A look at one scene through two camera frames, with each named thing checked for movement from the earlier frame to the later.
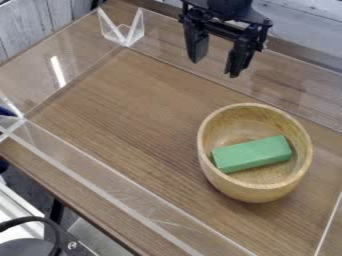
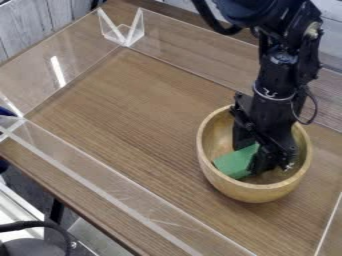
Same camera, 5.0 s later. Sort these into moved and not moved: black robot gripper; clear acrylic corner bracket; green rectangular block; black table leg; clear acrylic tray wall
Moved: black robot gripper; green rectangular block
Not moved: clear acrylic tray wall; clear acrylic corner bracket; black table leg
